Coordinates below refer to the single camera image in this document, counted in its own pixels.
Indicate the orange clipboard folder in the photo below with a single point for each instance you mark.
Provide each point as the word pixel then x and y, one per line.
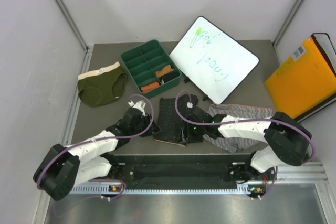
pixel 304 84

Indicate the green compartment tray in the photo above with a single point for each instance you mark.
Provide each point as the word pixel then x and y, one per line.
pixel 143 61

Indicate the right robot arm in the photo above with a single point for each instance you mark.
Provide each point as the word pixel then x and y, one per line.
pixel 287 141

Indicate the white whiteboard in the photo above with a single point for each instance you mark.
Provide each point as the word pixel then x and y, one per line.
pixel 216 63

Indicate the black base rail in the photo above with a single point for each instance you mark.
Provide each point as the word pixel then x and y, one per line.
pixel 186 171

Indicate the orange rolled cloth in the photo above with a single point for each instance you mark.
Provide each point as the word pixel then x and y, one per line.
pixel 149 87
pixel 165 70

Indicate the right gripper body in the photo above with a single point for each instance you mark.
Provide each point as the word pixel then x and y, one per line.
pixel 196 133

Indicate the orange rolled cloth back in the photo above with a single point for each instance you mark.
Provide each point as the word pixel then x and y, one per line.
pixel 165 70

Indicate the grey striped underwear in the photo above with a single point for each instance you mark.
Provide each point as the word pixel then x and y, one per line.
pixel 236 110

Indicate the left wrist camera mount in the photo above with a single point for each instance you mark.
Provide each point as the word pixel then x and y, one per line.
pixel 140 105

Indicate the olive green underwear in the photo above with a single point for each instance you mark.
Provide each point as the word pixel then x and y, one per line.
pixel 103 86

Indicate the orange rolled cloth front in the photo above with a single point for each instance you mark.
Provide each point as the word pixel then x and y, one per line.
pixel 149 87

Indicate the black rolled cloth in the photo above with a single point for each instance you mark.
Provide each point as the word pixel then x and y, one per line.
pixel 169 76

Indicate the black dotted underwear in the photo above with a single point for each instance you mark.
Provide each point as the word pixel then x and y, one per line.
pixel 170 124

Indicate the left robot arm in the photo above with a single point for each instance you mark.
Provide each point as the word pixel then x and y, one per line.
pixel 65 167

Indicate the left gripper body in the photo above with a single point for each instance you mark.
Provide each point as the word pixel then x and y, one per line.
pixel 143 124

